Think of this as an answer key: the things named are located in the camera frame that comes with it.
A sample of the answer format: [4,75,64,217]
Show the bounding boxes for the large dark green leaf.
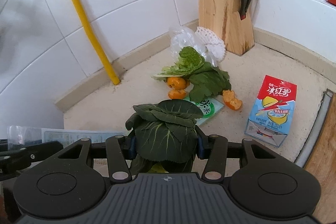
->
[125,99,203,175]

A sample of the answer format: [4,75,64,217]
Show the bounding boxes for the green plastic wrapper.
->
[185,96,224,126]

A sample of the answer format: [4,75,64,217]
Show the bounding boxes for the orange peel piece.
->
[223,90,243,111]

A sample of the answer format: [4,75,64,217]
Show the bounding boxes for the red blue small carton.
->
[245,75,297,147]

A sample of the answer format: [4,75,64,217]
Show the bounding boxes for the serrated green leaves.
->
[188,62,231,103]

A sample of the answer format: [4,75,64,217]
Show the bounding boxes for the orange peel pieces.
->
[167,77,189,100]

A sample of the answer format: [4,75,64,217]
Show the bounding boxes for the bok choy greens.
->
[152,46,205,80]

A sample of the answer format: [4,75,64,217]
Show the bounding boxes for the clear plastic bag with vegetables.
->
[169,26,217,67]

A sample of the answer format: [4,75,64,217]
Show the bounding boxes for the white foam net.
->
[195,27,226,62]

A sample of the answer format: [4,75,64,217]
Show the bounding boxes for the wooden cutting board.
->
[305,96,336,223]

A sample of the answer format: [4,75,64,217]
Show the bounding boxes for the wooden knife block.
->
[199,0,255,56]

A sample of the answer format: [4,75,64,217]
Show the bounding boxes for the yellow vertical pipe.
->
[71,0,120,85]

